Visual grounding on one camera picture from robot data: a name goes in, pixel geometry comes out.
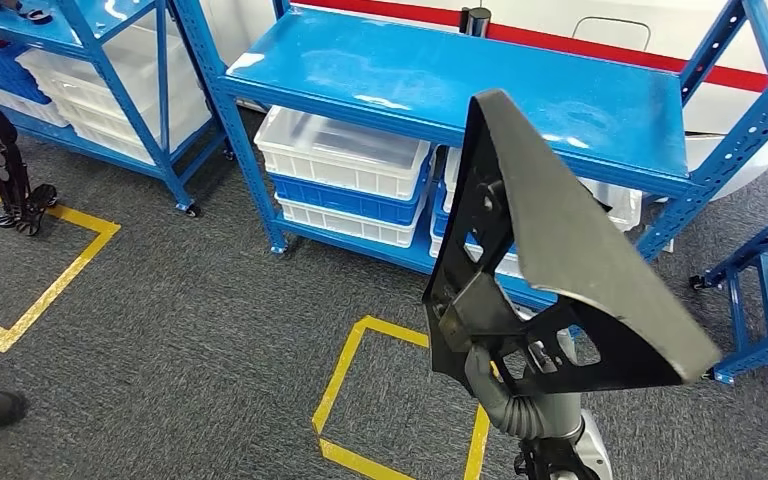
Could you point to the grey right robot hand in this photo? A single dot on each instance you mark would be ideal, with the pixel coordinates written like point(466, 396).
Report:
point(550, 414)

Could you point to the blue metal shelf rack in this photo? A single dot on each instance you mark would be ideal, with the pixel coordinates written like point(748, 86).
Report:
point(119, 86)
point(755, 351)
point(424, 73)

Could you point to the black plastic plate bracket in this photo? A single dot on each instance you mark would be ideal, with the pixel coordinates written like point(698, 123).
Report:
point(576, 252)

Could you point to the blue plastic crate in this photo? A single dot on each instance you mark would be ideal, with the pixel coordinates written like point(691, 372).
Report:
point(344, 202)
point(0, 73)
point(440, 222)

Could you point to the black stanchion post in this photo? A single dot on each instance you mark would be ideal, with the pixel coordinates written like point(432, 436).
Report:
point(475, 23)

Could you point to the yellow floor tape square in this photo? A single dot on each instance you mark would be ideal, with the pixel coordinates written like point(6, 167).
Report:
point(338, 384)

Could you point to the skeletal metal robot legs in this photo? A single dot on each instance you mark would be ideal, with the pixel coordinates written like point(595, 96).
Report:
point(0, 159)

